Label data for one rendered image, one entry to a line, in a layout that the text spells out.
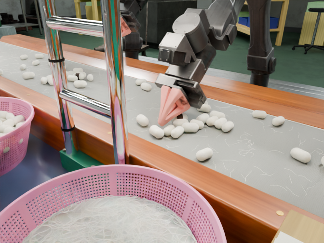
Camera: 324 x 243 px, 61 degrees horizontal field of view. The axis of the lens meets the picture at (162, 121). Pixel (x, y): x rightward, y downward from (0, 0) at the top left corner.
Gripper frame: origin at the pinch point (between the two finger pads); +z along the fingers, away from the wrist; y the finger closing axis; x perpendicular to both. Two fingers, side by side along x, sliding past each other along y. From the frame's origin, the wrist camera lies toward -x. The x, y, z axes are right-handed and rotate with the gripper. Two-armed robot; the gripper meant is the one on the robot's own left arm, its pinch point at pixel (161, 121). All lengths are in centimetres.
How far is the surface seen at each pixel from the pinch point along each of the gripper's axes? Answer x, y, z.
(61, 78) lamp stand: -18.2, -9.5, 4.7
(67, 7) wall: 361, -850, -370
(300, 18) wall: 490, -163, -519
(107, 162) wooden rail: -5.8, -1.7, 12.9
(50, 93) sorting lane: -0.7, -38.0, 4.0
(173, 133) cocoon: -0.6, 4.3, 1.6
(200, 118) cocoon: 4.5, 5.0, -5.1
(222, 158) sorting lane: 0.6, 15.0, 2.4
